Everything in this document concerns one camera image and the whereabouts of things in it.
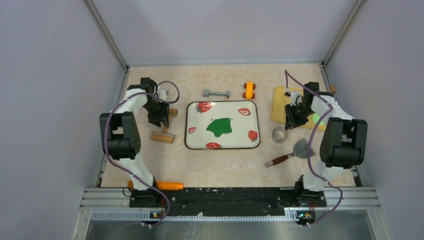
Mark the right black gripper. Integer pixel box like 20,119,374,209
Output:
285,102,316,131

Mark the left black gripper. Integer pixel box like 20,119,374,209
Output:
142,99,169,128

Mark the round metal cutter ring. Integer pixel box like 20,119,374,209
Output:
271,127,288,144

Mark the wooden rolling pin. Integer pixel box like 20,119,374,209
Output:
150,108,178,144

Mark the white strawberry tray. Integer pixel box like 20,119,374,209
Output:
184,100,261,150

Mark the green dough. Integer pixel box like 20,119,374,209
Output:
206,117,233,138

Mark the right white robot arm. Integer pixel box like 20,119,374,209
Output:
284,82,368,206

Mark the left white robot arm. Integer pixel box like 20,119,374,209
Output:
99,77,170,207

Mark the light green dough disc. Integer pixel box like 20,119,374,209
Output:
312,113,325,126

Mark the yellow cutting board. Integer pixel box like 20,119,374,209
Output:
271,86,336,132

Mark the small wooden block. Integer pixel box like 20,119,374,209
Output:
329,84,337,94

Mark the grey toy bolt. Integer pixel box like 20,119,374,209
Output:
202,89,230,99

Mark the yellow toy car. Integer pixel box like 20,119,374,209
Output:
242,81,256,100

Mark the orange marker pen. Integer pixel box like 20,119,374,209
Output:
127,179,185,191

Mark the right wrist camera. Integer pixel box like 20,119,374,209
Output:
288,90,303,107

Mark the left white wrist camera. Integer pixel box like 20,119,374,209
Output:
156,86,169,102

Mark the wooden handled scraper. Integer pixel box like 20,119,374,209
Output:
264,138,308,168

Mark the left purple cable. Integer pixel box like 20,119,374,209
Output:
103,80,180,228

